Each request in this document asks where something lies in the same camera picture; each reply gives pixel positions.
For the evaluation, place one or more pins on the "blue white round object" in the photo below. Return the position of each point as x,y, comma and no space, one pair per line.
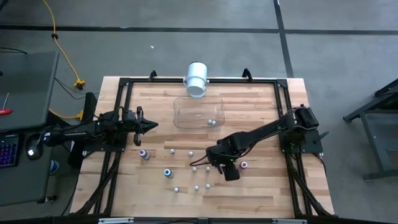
54,167

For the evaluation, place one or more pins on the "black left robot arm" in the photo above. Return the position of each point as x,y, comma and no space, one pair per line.
77,133

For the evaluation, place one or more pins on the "silver bracket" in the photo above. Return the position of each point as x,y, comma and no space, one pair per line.
115,221
289,221

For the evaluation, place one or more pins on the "black frame hook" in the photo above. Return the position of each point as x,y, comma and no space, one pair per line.
152,75
247,74

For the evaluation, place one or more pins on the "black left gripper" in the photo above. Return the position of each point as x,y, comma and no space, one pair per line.
138,137

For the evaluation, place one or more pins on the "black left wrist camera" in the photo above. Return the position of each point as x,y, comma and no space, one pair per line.
130,115

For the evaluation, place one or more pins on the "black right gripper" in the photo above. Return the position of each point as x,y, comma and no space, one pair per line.
224,158

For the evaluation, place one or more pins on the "black slanted stand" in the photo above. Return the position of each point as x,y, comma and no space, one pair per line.
90,104

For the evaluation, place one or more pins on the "large violet Chefmaster bottle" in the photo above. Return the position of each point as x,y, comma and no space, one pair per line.
144,154

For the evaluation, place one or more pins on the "large blue Chefmaster bottle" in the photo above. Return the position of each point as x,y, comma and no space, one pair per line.
168,173

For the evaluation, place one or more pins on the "black clamp lever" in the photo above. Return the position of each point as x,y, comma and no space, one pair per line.
321,137

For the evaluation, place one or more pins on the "black computer mouse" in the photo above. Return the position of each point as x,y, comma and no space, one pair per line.
33,146

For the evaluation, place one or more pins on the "clear plastic bin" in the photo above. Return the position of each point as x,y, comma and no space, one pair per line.
186,112

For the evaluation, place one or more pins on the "grey desk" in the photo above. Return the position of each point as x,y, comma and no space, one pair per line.
28,87

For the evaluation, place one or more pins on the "large pink Chefmaster bottle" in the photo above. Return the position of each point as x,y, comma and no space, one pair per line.
243,165

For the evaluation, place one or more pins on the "small blue dropper bottle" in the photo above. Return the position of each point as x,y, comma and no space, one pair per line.
196,188

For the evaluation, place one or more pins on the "backlit keyboard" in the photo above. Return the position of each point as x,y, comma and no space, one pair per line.
9,152

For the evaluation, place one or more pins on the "white cylindrical lamp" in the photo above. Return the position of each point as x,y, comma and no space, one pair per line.
196,77

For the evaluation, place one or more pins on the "black metal stand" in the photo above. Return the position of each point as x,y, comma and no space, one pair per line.
370,137

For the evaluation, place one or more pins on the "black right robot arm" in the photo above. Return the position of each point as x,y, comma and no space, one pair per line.
264,130

